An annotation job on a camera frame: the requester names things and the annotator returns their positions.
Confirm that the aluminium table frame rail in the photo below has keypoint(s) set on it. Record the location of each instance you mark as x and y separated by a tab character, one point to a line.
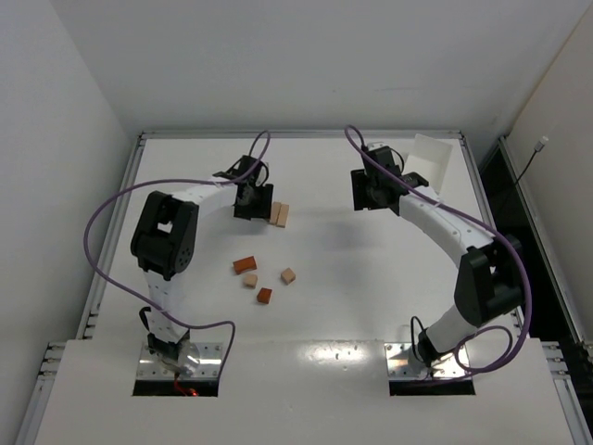
291	134

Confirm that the light wood cube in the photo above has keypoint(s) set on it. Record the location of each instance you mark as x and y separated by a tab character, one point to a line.
250	280
288	276

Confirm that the light long wood block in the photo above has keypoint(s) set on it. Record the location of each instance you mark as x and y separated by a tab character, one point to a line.
275	210
283	216

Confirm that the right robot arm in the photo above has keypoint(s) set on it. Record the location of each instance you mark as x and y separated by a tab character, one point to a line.
492	279

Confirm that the white storage box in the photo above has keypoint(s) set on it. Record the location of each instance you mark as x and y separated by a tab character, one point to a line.
429	158

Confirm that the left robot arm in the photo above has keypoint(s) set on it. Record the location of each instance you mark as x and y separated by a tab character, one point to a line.
164	243

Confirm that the dark brown wood cube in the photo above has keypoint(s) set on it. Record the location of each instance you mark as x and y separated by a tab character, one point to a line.
264	296

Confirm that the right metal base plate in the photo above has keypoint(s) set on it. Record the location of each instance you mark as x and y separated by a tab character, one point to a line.
402	365

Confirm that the metal base plate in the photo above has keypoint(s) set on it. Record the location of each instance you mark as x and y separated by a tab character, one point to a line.
197	362
402	365

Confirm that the dark brown arch block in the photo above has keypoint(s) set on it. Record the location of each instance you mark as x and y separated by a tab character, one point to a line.
244	265

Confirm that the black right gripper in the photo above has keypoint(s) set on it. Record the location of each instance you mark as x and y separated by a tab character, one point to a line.
359	196

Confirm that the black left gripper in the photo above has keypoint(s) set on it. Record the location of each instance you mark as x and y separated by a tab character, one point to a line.
255	209

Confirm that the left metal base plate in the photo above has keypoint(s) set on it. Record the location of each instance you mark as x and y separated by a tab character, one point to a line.
197	362

